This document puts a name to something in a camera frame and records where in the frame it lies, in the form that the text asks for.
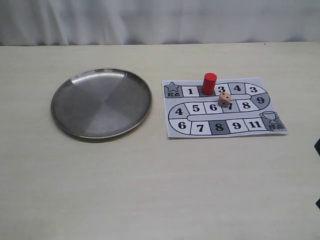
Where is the round steel plate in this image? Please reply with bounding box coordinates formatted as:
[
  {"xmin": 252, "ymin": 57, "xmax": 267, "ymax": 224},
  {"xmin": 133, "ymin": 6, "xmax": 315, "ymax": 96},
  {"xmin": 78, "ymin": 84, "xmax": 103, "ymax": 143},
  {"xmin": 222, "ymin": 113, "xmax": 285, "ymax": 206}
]
[{"xmin": 50, "ymin": 67, "xmax": 152, "ymax": 142}]

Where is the wooden die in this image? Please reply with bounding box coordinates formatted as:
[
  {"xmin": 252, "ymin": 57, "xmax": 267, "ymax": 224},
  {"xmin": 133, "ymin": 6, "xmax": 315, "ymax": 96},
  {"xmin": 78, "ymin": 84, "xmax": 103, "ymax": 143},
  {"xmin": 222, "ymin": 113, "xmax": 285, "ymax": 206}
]
[{"xmin": 218, "ymin": 92, "xmax": 231, "ymax": 108}]

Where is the red cylinder game piece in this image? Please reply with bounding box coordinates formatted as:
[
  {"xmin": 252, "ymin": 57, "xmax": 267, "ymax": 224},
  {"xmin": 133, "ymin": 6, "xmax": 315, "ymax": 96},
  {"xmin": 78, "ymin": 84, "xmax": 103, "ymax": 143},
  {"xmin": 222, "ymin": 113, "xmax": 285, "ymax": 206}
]
[{"xmin": 202, "ymin": 72, "xmax": 218, "ymax": 96}]

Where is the paper number game board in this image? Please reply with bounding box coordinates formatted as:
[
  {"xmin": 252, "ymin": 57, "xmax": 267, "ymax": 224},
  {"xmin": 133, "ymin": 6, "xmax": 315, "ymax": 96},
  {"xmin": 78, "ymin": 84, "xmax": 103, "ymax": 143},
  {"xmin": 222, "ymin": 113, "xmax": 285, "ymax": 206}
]
[{"xmin": 162, "ymin": 77, "xmax": 288, "ymax": 138}]

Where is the white backdrop curtain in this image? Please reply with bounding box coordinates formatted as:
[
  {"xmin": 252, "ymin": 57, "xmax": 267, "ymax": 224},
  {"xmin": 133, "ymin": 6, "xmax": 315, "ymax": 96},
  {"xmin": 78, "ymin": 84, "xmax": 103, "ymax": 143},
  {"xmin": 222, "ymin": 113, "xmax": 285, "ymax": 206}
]
[{"xmin": 0, "ymin": 0, "xmax": 320, "ymax": 46}]

